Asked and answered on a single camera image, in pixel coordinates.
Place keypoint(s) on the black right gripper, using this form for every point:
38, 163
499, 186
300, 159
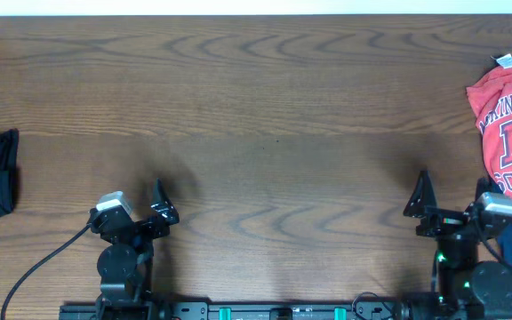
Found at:
444, 220

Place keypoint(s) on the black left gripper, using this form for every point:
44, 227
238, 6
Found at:
165, 211

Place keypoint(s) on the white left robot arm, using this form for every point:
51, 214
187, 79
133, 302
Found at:
126, 265

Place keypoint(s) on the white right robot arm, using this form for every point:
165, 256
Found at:
462, 285

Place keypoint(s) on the navy blue garment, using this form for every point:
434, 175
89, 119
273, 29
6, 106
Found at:
504, 239

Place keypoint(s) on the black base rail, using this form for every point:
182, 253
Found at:
362, 309

